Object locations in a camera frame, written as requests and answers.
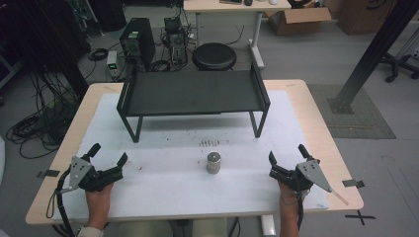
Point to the white power supply unit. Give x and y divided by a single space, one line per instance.
112 64

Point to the dark curtain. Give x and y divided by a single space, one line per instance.
33 36

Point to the person's right hand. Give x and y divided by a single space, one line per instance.
288 199

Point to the black round stool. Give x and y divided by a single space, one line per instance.
214 56

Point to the open computer case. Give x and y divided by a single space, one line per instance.
176 41

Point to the open cardboard box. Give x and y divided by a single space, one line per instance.
296 21

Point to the black computer mouse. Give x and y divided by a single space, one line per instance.
248 2

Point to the white table leg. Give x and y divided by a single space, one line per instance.
268 225

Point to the grey floor mat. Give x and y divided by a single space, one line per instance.
359 121

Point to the black office chair base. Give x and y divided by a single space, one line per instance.
400 65

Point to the person's left hand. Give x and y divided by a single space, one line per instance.
98 205

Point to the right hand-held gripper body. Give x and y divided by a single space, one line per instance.
308 173

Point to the white table mat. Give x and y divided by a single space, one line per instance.
184 194

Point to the black tape strip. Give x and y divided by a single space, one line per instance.
353 183
49 173

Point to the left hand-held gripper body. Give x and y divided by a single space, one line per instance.
84 174

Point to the black metal post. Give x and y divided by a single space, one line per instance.
369 59

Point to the grey metal cylinder can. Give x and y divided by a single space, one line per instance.
213 163

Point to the large closed cardboard box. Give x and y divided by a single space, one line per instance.
362 15

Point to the person's legs in beige pants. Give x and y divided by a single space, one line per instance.
145 229

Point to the dark keyboard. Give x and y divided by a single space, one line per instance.
230 1

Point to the light wooden table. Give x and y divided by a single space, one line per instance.
324 131

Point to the black computer tower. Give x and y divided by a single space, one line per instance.
138 41

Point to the black metal shelf rack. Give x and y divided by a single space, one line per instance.
194 92

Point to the black tape cross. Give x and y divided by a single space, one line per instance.
360 217

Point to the wooden desk with white legs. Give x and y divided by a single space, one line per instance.
230 7

